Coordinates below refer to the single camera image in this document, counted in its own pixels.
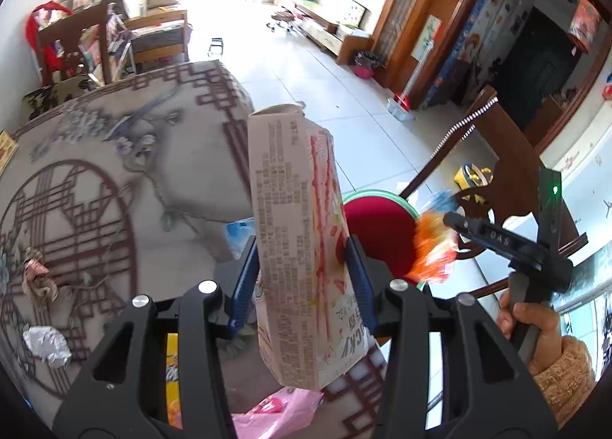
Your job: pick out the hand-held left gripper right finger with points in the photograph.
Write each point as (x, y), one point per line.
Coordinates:
(358, 283)

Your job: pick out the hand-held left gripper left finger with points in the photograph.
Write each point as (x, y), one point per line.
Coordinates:
(245, 286)

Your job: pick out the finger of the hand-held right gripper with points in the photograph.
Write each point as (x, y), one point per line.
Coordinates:
(464, 227)

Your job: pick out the orange snack wrapper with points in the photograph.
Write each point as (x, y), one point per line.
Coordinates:
(432, 252)

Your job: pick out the red bin with green rim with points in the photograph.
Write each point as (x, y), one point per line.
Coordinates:
(382, 238)

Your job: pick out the pink and white snack box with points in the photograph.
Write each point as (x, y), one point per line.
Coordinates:
(287, 228)

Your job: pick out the yellow orange box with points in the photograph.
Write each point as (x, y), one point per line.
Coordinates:
(173, 372)

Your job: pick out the newspaper ball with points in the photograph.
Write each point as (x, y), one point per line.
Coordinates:
(38, 278)

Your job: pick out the person's right forearm knit sleeve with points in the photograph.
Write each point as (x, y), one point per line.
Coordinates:
(569, 381)

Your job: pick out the person's right hand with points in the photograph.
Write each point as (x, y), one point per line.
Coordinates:
(545, 329)

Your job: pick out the blue tissue packet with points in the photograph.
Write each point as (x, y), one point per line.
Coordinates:
(239, 235)

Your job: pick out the yellow toy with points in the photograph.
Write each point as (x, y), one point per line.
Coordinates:
(471, 176)

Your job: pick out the carved dark wooden chair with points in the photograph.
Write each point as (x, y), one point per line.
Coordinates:
(507, 152)

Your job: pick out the pink plastic bag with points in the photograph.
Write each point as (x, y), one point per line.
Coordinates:
(277, 412)

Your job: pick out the printed tablecloth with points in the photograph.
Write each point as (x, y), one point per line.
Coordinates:
(143, 190)

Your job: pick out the red waste basket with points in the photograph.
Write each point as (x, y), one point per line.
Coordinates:
(366, 67)

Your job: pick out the refrigerator with stickers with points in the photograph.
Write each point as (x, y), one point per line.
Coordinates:
(483, 23)

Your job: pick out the low wooden cabinet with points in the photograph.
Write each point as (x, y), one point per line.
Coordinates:
(330, 32)

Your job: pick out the small black stool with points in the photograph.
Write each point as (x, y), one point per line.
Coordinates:
(216, 44)

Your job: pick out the patterned chair cushion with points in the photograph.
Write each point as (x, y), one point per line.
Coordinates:
(52, 97)

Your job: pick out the wheeled round stool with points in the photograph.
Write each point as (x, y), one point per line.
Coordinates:
(282, 18)

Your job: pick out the flat yellow card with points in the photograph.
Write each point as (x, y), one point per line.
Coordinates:
(7, 152)

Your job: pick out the plain dark wooden chair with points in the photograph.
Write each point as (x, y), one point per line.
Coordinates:
(71, 30)

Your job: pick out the red bag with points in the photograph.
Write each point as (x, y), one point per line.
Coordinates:
(36, 23)

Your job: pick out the wooden frame sofa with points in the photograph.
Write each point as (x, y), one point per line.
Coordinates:
(158, 32)

